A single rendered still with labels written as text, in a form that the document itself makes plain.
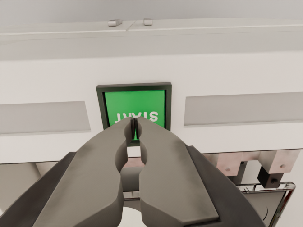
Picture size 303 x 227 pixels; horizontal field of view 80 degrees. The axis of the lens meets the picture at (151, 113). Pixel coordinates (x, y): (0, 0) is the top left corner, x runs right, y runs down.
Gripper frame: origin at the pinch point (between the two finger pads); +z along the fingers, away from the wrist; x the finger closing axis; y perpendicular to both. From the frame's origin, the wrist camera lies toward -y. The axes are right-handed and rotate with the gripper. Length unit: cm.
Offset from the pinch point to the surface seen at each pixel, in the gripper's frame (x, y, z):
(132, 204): -2.1, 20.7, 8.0
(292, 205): 36, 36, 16
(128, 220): -3.1, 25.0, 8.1
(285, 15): 79, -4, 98
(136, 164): -1.0, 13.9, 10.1
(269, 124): 11.8, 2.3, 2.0
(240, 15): 54, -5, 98
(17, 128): -10.2, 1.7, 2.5
